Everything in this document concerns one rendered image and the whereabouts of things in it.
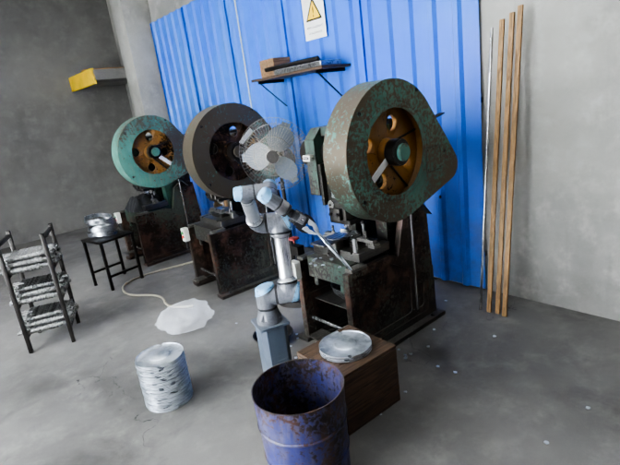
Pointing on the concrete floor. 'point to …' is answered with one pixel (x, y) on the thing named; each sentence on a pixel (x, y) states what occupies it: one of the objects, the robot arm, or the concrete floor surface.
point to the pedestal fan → (256, 156)
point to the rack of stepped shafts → (39, 287)
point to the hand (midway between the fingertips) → (316, 232)
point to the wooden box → (365, 380)
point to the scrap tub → (303, 413)
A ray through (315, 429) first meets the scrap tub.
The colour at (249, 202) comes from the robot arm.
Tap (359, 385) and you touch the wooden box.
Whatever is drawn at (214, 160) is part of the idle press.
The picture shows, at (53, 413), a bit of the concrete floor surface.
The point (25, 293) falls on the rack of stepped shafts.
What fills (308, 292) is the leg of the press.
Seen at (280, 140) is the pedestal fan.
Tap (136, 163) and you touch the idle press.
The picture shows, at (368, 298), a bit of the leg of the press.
